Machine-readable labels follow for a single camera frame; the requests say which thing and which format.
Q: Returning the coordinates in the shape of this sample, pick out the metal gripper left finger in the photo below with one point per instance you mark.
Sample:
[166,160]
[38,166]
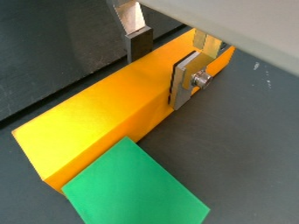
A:
[136,33]

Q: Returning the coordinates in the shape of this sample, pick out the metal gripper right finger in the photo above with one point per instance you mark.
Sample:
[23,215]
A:
[190,73]

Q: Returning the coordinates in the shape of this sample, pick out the long yellow bar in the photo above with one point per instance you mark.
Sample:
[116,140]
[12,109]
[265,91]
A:
[123,106]

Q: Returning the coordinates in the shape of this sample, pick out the green stepped block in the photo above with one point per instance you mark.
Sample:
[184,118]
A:
[126,189]

